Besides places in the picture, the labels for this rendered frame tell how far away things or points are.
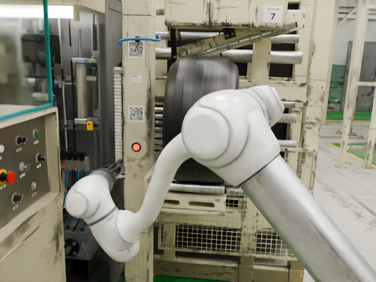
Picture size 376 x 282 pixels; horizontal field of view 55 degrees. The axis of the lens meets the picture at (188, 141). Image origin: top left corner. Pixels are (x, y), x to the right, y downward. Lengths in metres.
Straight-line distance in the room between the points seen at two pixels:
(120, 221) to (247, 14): 1.21
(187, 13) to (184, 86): 0.53
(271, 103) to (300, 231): 0.28
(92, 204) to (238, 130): 0.59
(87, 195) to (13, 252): 0.40
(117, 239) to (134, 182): 0.69
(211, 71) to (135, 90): 0.37
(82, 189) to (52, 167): 0.55
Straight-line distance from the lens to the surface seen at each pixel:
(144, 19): 1.68
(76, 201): 1.09
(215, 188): 1.66
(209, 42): 2.04
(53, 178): 1.65
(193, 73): 1.53
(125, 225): 1.12
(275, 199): 0.69
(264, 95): 0.82
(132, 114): 1.71
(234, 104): 0.66
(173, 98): 1.48
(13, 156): 1.41
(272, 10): 1.92
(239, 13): 1.91
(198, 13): 1.91
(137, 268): 1.99
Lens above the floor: 1.48
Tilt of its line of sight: 13 degrees down
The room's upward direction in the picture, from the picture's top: 2 degrees clockwise
